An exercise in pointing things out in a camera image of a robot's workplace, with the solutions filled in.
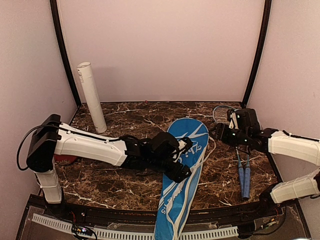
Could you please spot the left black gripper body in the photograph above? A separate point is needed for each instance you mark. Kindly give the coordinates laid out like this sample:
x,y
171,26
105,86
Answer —
x,y
158,163

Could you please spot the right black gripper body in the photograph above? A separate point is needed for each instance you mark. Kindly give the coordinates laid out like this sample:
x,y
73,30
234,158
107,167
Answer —
x,y
241,138

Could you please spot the blue badminton racket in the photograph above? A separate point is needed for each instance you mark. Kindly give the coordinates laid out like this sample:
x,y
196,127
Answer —
x,y
247,179
222,114

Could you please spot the blue racket bag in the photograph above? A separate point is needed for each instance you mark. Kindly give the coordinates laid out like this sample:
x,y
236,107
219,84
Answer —
x,y
177,195

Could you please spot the white shuttlecock tube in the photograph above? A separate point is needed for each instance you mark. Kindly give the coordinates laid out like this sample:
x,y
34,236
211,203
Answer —
x,y
89,88

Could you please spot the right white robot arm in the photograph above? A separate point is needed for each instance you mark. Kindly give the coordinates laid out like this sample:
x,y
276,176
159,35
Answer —
x,y
280,143

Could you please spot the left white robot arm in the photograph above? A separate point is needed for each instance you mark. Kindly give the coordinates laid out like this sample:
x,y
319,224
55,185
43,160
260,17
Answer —
x,y
56,138

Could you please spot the red embroidered round pouch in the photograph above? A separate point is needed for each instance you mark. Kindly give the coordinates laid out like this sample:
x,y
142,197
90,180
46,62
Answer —
x,y
64,159

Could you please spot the small circuit board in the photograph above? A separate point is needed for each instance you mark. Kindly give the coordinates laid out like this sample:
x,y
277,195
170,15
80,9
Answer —
x,y
80,231

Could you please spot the black front table rail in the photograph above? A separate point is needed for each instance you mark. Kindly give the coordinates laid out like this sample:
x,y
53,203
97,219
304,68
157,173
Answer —
x,y
243,215

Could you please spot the white slotted cable duct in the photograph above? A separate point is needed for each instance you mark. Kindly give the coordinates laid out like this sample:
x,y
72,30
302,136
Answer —
x,y
106,234

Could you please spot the black right corner post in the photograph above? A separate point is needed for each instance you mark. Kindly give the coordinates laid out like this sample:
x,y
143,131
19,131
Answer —
x,y
258,53

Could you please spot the black corner post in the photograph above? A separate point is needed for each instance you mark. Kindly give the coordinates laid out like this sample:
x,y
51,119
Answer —
x,y
63,51
258,53

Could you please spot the black left corner post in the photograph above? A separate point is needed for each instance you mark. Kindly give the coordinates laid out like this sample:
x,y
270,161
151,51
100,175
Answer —
x,y
63,51

